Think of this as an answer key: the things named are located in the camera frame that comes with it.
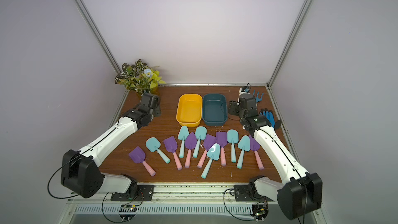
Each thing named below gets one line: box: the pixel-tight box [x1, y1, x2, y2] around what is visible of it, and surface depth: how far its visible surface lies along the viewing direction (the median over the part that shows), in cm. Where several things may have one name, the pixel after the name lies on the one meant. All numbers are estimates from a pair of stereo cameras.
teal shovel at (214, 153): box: [201, 143, 221, 179], surface depth 87 cm
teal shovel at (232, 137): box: [226, 129, 239, 163], surface depth 92 cm
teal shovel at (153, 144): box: [145, 136, 172, 164], surface depth 91 cm
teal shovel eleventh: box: [236, 135, 251, 170], surface depth 90 cm
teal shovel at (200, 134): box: [192, 126, 208, 158], surface depth 94 cm
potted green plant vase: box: [115, 58, 167, 94], surface depth 99 cm
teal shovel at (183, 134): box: [177, 125, 190, 159], surface depth 94 cm
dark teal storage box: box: [202, 93, 228, 127], surface depth 106 cm
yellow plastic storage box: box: [176, 93, 203, 128], surface depth 105 cm
